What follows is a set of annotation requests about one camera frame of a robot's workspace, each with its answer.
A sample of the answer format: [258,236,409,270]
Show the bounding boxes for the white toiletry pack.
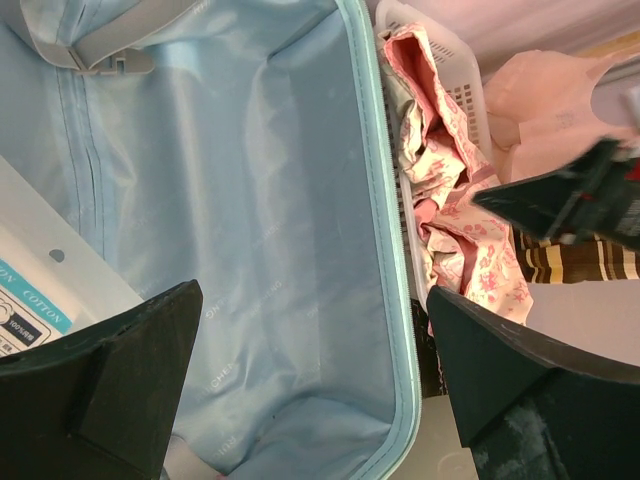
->
[0,160,142,357]

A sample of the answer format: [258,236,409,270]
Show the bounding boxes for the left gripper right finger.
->
[427,287,639,479]

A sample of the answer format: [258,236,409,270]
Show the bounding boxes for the translucent pink plastic bag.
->
[484,47,639,184]

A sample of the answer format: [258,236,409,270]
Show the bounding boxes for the brown striped cloth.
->
[512,228,639,284]

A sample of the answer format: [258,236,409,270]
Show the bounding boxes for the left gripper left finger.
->
[1,280,203,479]

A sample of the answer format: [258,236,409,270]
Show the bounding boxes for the white round drum box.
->
[390,395,478,480]

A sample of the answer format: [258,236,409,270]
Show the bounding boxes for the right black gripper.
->
[472,139,639,245]

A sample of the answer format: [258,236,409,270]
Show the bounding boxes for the cream pink-print cloth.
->
[377,24,533,324]

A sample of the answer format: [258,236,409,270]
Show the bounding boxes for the light blue hard-shell suitcase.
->
[1,1,420,479]

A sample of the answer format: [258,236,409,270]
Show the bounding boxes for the white perforated plastic basket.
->
[374,1,492,306]

